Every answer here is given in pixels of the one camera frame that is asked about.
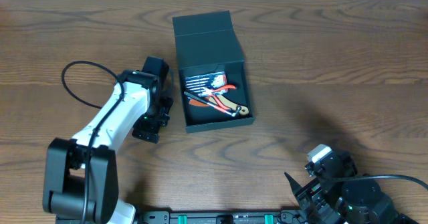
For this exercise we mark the red handled pliers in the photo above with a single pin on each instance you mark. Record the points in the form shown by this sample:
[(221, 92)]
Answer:
[(217, 95)]

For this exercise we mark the black handled claw hammer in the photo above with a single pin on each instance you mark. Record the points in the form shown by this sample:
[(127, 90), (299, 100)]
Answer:
[(215, 106)]

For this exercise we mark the blue precision screwdriver set case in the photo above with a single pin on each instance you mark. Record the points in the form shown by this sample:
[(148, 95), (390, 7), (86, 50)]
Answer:
[(202, 85)]

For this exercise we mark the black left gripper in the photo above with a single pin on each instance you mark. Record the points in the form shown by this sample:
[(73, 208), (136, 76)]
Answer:
[(147, 132)]

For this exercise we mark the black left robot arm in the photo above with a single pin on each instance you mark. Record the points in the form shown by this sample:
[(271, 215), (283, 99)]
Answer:
[(81, 177)]

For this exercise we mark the black mounting rail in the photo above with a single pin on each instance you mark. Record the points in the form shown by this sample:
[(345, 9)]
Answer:
[(252, 217)]

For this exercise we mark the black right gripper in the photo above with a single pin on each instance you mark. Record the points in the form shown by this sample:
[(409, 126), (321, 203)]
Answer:
[(315, 188)]

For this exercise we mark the black box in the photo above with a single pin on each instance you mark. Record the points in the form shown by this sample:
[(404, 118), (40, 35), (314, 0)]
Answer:
[(206, 43)]

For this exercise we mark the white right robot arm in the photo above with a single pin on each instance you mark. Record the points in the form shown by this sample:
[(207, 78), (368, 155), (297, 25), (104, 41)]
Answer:
[(363, 201)]

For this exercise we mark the orange scraper wooden handle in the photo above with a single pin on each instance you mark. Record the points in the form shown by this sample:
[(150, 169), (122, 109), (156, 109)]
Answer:
[(244, 110)]

